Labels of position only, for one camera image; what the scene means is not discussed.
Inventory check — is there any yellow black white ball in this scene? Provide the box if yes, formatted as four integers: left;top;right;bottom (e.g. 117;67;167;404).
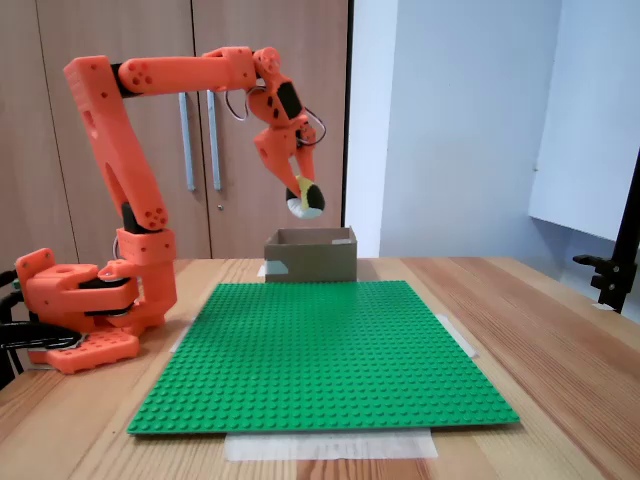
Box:
284;174;327;220

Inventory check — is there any cardboard box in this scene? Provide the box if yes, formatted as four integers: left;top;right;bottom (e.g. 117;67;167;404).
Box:
263;225;359;285

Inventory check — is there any wooden cabinet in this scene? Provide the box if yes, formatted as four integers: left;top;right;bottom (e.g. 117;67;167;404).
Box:
0;0;355;261

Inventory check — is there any masking tape strip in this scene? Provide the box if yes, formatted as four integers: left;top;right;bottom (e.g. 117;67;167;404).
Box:
223;428;439;462
433;312;480;359
169;314;199;354

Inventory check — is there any green studded baseplate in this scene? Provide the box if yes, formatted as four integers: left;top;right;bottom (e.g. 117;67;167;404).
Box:
126;279;522;436

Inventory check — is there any gripper motor cable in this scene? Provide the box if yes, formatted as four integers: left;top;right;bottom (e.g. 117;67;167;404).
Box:
223;84;328;149

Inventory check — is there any metal cabinet handle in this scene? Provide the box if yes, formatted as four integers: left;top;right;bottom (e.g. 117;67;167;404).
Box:
178;92;197;192
206;89;223;192

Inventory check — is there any white wall panel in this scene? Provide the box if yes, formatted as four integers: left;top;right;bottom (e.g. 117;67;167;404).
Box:
528;0;640;244

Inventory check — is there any black cable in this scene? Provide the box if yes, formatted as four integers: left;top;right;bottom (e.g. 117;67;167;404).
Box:
0;269;26;391

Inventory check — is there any black camera stand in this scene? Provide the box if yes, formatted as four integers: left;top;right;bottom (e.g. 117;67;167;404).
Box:
572;147;640;315

